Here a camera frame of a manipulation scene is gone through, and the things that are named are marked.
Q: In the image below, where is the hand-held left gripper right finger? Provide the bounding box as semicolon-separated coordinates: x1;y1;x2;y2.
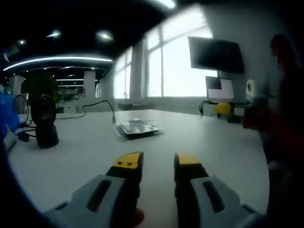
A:
174;152;266;228

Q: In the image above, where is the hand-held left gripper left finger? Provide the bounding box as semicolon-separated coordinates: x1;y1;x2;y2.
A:
42;151;144;228

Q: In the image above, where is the green black sheet goods packet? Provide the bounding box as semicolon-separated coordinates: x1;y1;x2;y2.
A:
115;118;162;136

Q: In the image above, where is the person's right hand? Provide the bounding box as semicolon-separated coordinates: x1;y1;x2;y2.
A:
242;102;271;131

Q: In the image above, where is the person's left hand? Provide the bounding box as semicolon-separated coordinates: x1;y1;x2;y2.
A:
133;207;145;228

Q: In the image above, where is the black monitor stand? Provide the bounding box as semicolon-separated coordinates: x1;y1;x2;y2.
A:
199;99;251;119

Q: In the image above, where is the small computer screen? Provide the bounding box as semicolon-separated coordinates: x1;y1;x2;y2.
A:
205;76;235;100

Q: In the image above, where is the white table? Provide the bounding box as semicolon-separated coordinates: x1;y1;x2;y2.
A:
7;108;271;214

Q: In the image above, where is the black barcode scanner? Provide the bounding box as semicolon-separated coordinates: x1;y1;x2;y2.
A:
30;94;59;149

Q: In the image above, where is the steel sink with faucet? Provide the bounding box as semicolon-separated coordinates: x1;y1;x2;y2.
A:
117;91;155;111

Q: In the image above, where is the white power strip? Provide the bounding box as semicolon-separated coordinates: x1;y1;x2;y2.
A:
3;129;19;152

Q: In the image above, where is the blue cardboard box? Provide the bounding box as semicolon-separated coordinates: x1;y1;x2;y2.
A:
0;92;21;131

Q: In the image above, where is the green potted plant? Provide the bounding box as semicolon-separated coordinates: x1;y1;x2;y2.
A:
23;73;60;105

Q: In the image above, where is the long ceiling light strip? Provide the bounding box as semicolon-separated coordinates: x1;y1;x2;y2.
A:
3;54;114;72

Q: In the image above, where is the black wall monitor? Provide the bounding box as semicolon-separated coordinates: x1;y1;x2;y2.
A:
187;36;245;74

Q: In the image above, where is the black gooseneck cable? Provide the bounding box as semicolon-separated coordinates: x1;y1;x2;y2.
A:
82;100;117;124

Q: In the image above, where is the black scanner cable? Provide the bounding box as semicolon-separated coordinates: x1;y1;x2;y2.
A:
13;95;38;143

